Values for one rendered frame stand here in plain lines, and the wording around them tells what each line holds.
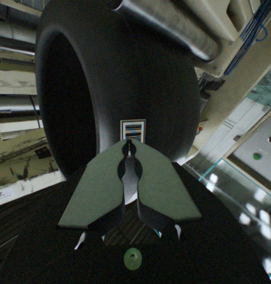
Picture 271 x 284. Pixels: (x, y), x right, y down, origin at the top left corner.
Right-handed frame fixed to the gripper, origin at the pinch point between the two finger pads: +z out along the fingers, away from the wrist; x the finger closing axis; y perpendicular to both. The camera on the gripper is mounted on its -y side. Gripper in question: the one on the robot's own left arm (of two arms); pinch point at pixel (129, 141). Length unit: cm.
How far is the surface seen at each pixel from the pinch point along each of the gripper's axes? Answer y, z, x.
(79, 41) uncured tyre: -9.2, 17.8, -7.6
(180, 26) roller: -11.4, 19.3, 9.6
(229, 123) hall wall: 299, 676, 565
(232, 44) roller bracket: -10.0, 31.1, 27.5
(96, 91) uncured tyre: -2.0, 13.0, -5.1
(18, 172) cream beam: 41, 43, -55
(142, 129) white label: 2.9, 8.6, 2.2
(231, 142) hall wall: 407, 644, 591
